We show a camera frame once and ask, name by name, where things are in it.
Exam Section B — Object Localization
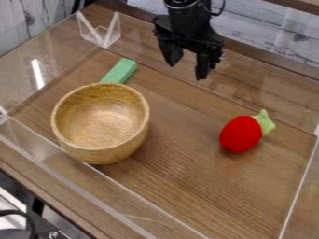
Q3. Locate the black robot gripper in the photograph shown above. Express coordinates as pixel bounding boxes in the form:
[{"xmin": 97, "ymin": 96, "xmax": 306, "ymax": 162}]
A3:
[{"xmin": 150, "ymin": 0, "xmax": 226, "ymax": 81}]

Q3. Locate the red felt fruit green stem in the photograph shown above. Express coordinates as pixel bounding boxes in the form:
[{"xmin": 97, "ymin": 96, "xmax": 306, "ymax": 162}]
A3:
[{"xmin": 218, "ymin": 109, "xmax": 276, "ymax": 153}]

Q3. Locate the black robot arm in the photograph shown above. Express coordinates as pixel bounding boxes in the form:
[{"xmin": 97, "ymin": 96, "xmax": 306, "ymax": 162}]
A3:
[{"xmin": 152, "ymin": 0, "xmax": 225, "ymax": 80}]

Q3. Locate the green rectangular block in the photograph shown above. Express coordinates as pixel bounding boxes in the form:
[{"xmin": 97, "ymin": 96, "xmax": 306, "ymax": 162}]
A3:
[{"xmin": 100, "ymin": 58, "xmax": 137, "ymax": 84}]

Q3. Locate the light wooden bowl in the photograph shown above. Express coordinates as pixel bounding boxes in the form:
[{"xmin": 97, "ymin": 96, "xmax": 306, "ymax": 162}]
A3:
[{"xmin": 50, "ymin": 83, "xmax": 149, "ymax": 164}]

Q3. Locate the clear acrylic corner bracket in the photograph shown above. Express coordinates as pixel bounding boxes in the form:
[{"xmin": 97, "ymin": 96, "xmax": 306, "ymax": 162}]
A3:
[{"xmin": 76, "ymin": 12, "xmax": 121, "ymax": 49}]

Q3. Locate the black metal table leg bracket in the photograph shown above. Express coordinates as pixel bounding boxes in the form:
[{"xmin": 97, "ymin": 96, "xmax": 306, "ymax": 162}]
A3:
[{"xmin": 26, "ymin": 198, "xmax": 70, "ymax": 239}]

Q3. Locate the black cable under table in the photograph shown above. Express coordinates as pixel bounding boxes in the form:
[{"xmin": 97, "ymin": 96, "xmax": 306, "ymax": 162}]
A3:
[{"xmin": 0, "ymin": 209, "xmax": 36, "ymax": 239}]

